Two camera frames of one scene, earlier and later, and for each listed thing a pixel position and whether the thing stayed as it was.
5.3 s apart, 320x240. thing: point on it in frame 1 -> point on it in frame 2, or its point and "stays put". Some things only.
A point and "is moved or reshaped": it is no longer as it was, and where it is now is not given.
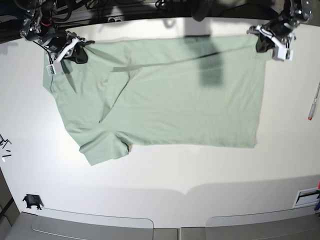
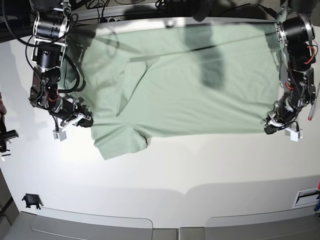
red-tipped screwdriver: x=311 y=112 stays put
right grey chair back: x=301 y=223 stays put
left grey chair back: x=88 y=230 stays put
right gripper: x=61 y=46 -> x=69 y=111
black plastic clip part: x=33 y=200 stays put
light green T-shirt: x=199 y=91 is moved or reshaped
